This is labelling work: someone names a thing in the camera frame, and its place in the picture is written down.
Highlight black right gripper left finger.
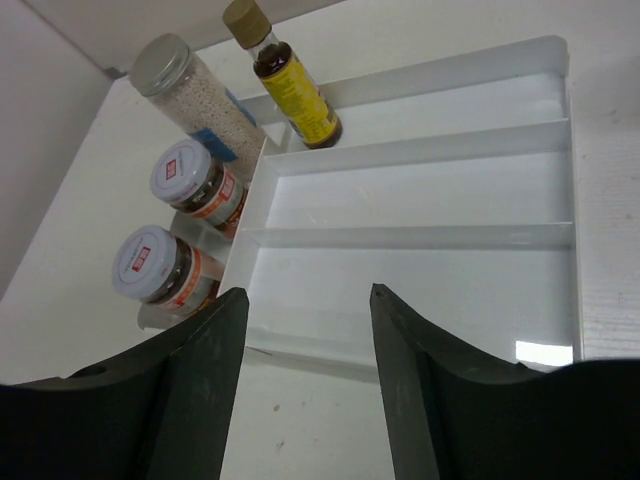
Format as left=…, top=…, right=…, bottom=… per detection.
left=1, top=288, right=249, bottom=479

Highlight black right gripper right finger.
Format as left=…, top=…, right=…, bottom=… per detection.
left=370, top=284, right=639, bottom=479

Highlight small spice jar white lid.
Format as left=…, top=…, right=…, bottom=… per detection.
left=111, top=225, right=225, bottom=319

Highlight small yellow label bottle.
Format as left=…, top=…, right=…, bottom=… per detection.
left=223, top=0, right=343, bottom=149

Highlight white compartment organizer tray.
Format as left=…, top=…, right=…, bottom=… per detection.
left=138, top=34, right=585, bottom=376

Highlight tall white granule jar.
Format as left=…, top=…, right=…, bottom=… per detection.
left=129, top=34, right=265, bottom=177

